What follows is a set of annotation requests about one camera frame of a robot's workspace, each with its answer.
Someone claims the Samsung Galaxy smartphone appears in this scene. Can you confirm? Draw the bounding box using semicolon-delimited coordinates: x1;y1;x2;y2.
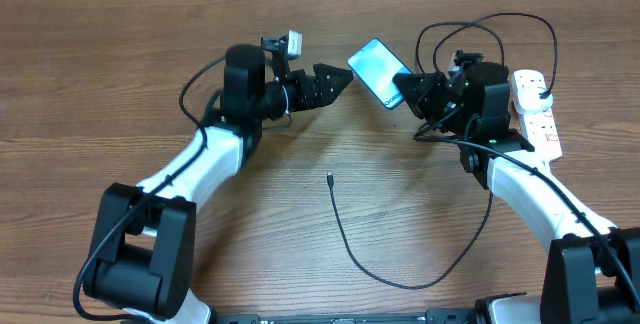
347;38;411;110

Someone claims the black USB charging cable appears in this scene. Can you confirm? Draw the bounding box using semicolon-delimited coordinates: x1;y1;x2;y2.
326;12;559;291

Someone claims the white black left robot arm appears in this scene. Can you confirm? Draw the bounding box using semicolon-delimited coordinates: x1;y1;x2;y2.
72;44;353;323

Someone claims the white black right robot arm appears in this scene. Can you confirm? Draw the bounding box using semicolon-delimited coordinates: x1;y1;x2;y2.
393;59;639;323

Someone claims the white charger plug adapter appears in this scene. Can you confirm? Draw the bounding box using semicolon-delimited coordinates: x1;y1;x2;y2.
514;86;553;115

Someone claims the white power strip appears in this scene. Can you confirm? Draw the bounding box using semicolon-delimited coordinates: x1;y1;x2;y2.
510;68;564;163

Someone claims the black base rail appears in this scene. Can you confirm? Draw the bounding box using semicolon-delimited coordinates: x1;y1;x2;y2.
209;292;544;324

